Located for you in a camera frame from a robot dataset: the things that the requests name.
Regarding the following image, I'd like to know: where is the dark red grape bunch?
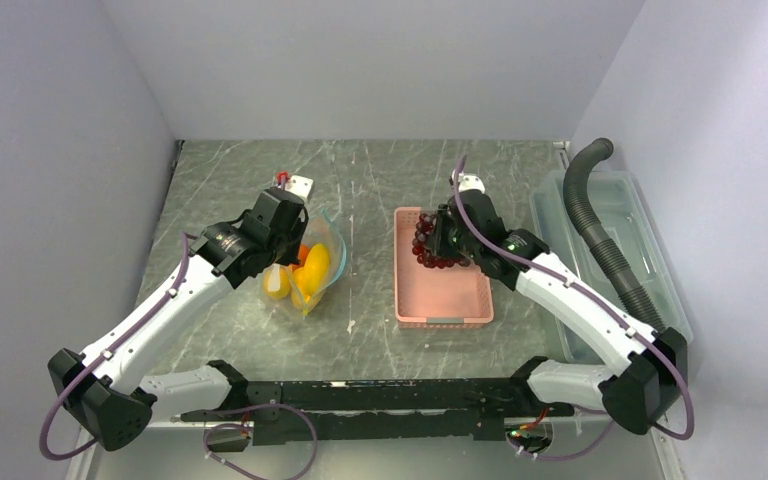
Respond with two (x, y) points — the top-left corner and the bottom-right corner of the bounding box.
(411, 211), (471, 269)

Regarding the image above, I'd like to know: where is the orange fruit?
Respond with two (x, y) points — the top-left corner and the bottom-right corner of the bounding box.
(295, 243), (311, 267)

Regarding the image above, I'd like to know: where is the yellow lemon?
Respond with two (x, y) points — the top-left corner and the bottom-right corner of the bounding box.
(262, 264), (291, 300)

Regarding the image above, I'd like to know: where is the pink perforated plastic basket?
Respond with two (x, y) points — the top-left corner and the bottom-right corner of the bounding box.
(393, 207), (494, 329)

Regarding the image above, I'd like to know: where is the clear zip bag blue zipper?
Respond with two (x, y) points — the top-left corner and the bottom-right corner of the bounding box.
(259, 210), (347, 317)

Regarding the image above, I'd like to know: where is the yellow mango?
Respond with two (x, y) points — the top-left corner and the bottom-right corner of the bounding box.
(293, 243), (331, 295)

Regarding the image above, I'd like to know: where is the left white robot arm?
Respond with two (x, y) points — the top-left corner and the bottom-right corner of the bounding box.
(39, 180), (313, 460)

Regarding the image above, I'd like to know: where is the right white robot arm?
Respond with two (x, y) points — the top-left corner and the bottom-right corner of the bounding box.
(430, 187), (696, 440)

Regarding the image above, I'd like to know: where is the clear plastic storage bin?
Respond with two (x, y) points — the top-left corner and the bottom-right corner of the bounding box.
(529, 170), (695, 366)

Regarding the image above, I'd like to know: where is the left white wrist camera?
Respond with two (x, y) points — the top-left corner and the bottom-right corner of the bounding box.
(275, 172), (315, 202)

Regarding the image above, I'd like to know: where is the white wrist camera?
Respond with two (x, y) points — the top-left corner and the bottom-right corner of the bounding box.
(275, 172), (315, 202)
(450, 171), (486, 194)

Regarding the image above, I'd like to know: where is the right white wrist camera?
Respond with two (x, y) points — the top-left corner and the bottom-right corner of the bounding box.
(450, 171), (486, 194)

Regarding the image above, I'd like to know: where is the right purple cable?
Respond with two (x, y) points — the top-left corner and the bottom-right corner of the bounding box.
(451, 154), (697, 443)

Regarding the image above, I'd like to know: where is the purple cable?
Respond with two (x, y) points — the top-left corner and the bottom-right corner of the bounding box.
(451, 154), (697, 443)
(39, 231), (196, 462)

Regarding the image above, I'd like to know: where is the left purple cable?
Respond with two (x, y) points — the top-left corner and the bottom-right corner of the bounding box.
(39, 231), (196, 462)

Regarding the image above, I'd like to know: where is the grey corrugated hose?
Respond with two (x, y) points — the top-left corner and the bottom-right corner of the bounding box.
(562, 137), (668, 333)

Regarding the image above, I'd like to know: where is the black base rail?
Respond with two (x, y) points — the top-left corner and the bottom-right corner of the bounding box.
(180, 378), (573, 446)

